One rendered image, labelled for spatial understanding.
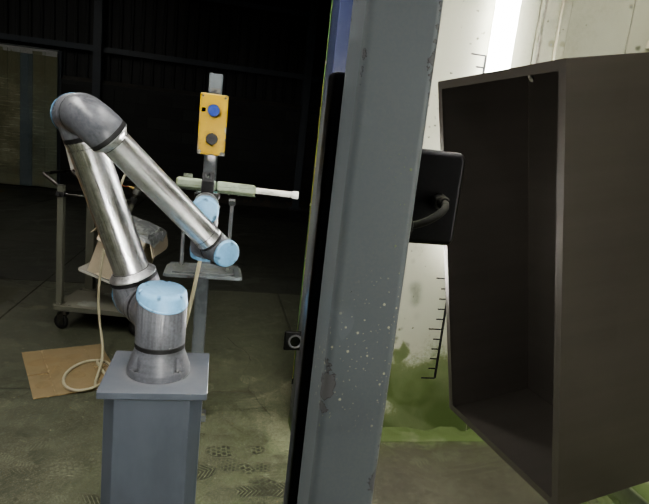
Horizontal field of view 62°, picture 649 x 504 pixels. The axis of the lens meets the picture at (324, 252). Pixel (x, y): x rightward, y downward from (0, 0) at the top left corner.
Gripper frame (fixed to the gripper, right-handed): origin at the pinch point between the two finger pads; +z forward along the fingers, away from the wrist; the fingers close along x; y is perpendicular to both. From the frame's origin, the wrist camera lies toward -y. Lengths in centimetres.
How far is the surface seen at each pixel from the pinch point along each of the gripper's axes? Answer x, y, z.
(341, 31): 49, -69, 9
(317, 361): 11, -8, -182
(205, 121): -3.2, -27.8, 23.8
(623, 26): 177, -90, 9
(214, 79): -1, -46, 30
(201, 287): -1, 48, 29
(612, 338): 108, 18, -102
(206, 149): -2.1, -16.0, 23.8
